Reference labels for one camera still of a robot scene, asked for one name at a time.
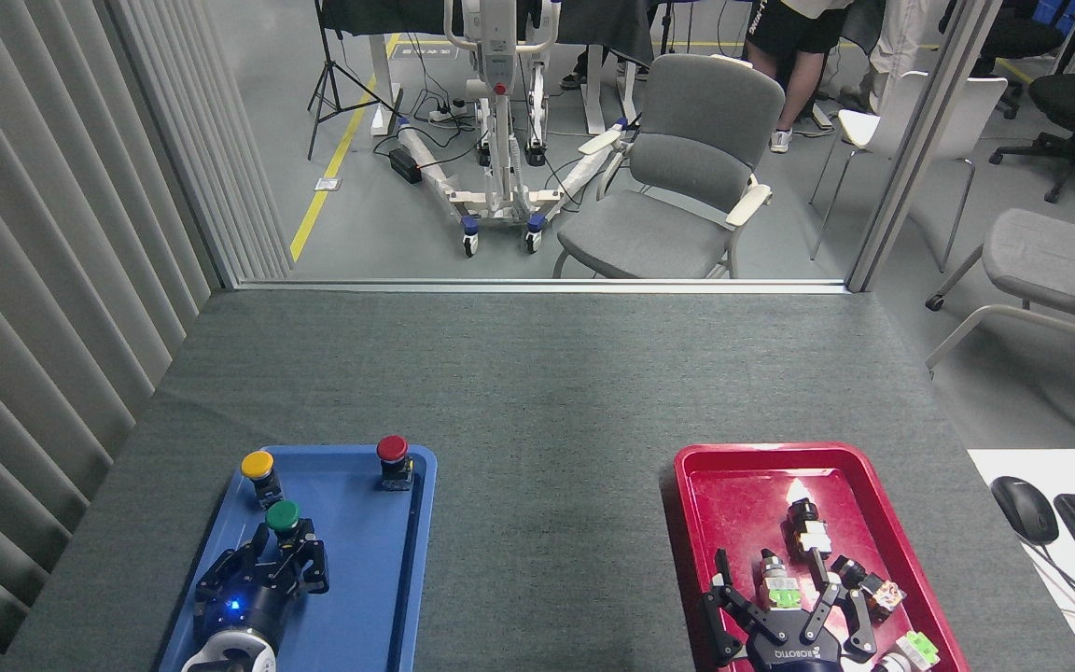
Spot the person in dark shorts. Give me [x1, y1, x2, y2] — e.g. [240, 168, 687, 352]
[743, 0, 854, 155]

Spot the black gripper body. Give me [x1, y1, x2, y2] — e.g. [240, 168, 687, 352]
[747, 624, 845, 672]
[194, 571, 301, 641]

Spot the red plastic tray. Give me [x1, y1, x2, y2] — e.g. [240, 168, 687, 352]
[673, 442, 970, 672]

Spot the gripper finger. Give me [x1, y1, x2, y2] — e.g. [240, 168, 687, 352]
[803, 550, 879, 663]
[700, 549, 777, 666]
[280, 533, 331, 595]
[194, 527, 273, 599]

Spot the white and green switch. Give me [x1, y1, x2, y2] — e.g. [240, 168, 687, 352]
[873, 630, 941, 672]

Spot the person in pale trousers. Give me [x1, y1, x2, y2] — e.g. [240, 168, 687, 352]
[841, 0, 936, 115]

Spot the black knob white block switch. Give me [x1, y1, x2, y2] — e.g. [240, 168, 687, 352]
[785, 499, 834, 562]

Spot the red push button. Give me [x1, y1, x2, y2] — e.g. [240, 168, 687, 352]
[376, 435, 414, 493]

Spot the blue plastic tray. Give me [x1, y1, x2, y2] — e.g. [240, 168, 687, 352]
[157, 444, 438, 672]

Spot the black computer mouse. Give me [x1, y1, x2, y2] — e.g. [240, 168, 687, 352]
[990, 476, 1060, 546]

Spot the grey armchair on castors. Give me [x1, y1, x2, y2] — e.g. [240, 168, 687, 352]
[924, 163, 1075, 447]

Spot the black knob brown block switch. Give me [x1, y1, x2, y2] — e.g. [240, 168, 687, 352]
[829, 555, 907, 622]

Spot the grey armchair with cream armrests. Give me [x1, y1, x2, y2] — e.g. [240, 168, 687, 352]
[551, 53, 787, 280]

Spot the white plastic chair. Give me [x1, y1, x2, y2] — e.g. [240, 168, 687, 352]
[809, 70, 1009, 274]

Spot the green push button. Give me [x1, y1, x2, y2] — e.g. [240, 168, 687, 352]
[264, 499, 316, 553]

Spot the black tripod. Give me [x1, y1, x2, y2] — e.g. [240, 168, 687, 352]
[307, 0, 400, 161]

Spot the yellow push button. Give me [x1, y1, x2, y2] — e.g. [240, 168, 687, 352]
[240, 451, 286, 511]

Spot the silver frame post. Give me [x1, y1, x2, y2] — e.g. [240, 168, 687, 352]
[847, 0, 1007, 294]

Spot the silver switch with green block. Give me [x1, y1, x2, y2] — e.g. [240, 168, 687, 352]
[759, 549, 805, 611]

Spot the white stand on wheels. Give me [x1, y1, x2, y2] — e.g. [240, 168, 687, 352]
[397, 0, 634, 259]

